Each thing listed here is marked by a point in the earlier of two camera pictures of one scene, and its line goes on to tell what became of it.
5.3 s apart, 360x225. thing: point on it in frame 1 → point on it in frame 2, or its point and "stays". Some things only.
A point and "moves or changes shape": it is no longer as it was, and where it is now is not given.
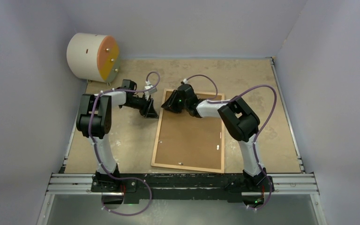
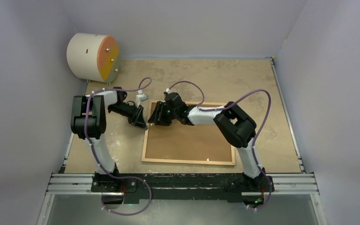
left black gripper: x=148 y=111 → x=138 y=121
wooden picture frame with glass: x=185 y=142 moves or changes shape
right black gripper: x=170 y=103 → x=155 y=117
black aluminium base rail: x=185 y=187 stays
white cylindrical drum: x=93 y=56 stays
